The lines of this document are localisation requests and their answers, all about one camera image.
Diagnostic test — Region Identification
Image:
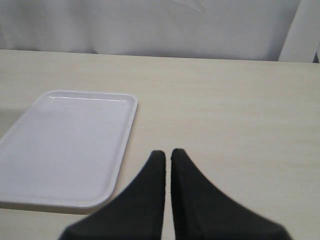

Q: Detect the white plastic tray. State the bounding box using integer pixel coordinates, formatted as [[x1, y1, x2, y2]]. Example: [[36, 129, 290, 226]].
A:
[[0, 91, 138, 209]]

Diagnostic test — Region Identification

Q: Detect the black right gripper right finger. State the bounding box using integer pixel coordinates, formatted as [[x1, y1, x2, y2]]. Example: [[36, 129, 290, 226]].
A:
[[170, 148, 292, 240]]

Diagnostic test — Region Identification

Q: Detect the white backdrop curtain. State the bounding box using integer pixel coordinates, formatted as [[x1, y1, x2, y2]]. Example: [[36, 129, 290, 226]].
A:
[[0, 0, 320, 64]]

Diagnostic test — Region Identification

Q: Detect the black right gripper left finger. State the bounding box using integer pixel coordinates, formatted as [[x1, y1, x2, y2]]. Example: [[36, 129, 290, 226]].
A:
[[60, 150, 166, 240]]

